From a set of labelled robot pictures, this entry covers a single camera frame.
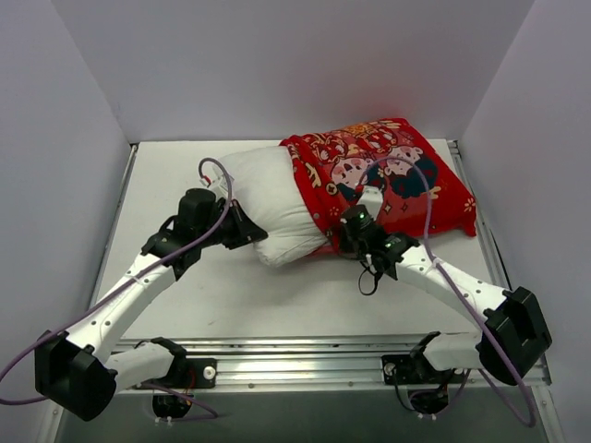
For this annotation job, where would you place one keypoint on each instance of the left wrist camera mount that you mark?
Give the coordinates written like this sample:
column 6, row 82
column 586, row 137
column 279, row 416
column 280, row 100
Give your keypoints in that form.
column 218, row 186

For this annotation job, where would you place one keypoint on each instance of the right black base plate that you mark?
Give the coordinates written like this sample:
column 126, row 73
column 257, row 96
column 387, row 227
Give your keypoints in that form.
column 409, row 369

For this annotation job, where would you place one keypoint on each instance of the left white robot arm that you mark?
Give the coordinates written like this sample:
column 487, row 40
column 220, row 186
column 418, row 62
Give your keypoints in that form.
column 78, row 367

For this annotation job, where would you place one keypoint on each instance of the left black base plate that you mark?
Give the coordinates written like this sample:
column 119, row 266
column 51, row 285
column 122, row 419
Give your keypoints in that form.
column 198, row 371

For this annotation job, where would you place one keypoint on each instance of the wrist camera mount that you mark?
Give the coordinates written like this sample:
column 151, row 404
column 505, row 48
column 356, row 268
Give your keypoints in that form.
column 372, row 199
column 218, row 186

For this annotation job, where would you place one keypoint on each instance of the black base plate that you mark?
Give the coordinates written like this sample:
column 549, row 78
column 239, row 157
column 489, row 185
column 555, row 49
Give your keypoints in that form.
column 409, row 369
column 198, row 371

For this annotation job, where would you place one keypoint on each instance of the red printed pillowcase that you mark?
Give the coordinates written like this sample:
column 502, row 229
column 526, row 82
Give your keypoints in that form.
column 421, row 193

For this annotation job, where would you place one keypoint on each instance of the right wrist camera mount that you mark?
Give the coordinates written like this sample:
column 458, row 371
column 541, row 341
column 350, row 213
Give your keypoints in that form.
column 372, row 199

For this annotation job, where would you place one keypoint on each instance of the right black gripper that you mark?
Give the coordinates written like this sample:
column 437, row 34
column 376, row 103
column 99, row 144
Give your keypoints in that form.
column 350, row 221

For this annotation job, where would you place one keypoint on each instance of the white pillow insert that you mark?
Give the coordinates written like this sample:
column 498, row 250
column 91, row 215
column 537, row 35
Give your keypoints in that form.
column 263, row 184

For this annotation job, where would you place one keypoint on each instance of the aluminium front rail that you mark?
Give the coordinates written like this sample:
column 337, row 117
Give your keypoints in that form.
column 280, row 363

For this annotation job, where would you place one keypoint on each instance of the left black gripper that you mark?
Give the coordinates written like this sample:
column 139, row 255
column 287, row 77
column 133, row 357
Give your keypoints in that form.
column 247, row 226

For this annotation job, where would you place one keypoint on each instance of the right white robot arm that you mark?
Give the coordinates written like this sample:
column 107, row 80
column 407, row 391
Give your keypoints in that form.
column 512, row 330

